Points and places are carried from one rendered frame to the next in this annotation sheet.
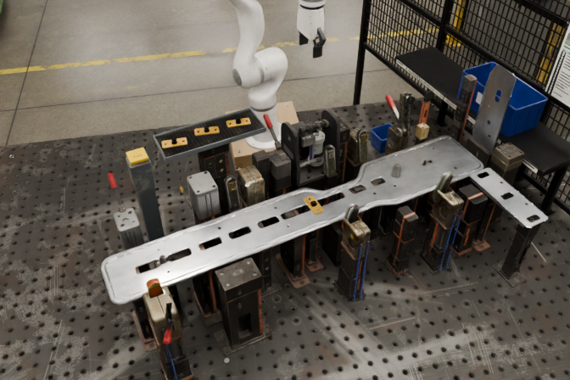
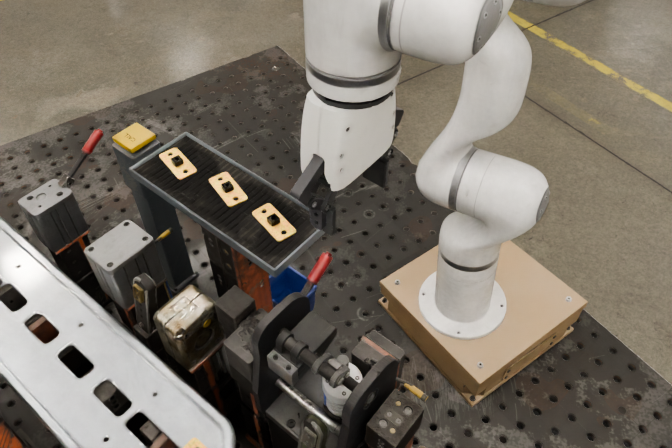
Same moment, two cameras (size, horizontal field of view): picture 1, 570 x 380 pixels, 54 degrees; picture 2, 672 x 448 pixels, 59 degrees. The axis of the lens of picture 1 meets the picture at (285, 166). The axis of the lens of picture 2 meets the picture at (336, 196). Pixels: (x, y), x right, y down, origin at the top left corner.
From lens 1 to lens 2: 1.55 m
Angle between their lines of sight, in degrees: 47
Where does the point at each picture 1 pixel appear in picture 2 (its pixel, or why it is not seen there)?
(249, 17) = (472, 67)
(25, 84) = not seen: hidden behind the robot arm
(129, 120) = (534, 151)
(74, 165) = (288, 123)
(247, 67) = (429, 160)
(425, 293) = not seen: outside the picture
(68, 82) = (543, 66)
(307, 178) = (288, 422)
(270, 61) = (485, 186)
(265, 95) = (458, 237)
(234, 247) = (35, 367)
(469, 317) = not seen: outside the picture
